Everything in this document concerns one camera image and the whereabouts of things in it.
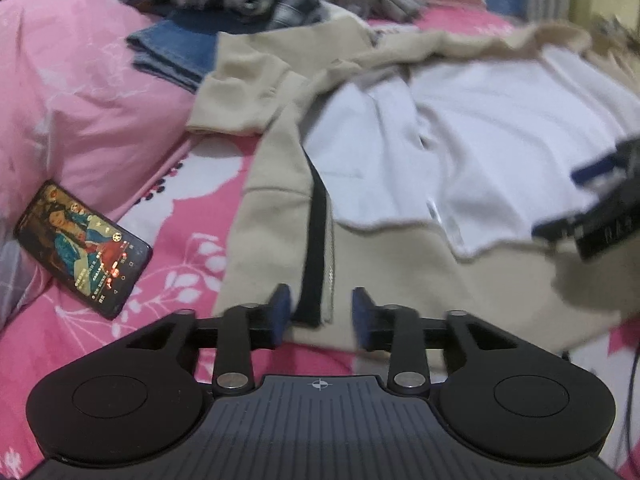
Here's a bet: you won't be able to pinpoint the light pink floral quilt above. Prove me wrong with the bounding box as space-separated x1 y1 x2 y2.
0 0 221 211

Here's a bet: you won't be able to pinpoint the beige zip jacket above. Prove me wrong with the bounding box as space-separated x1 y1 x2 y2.
187 22 640 361

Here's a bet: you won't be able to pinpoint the black smartphone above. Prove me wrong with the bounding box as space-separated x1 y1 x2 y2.
14 180 153 320

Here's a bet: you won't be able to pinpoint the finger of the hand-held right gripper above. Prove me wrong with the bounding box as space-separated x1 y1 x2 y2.
532 205 606 241
572 152 631 187

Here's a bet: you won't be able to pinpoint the grey pants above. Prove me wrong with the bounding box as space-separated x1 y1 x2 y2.
345 0 426 23

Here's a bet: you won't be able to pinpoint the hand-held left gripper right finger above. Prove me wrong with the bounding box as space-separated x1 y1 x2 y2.
351 287 518 396

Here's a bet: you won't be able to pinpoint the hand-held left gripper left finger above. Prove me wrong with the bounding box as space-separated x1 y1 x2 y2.
125 284 292 396

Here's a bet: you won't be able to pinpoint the blue jeans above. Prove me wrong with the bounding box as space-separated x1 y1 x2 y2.
125 10 236 93

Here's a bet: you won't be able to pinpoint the black cable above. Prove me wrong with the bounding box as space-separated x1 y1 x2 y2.
620 330 640 480

